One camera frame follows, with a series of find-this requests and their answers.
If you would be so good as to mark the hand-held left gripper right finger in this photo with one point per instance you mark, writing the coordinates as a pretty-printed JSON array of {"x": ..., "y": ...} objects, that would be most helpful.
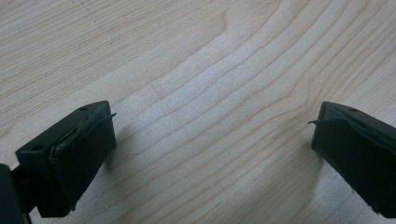
[{"x": 358, "y": 149}]

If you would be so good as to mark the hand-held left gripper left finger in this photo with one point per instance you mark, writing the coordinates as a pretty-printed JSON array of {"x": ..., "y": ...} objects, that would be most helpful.
[{"x": 67, "y": 158}]

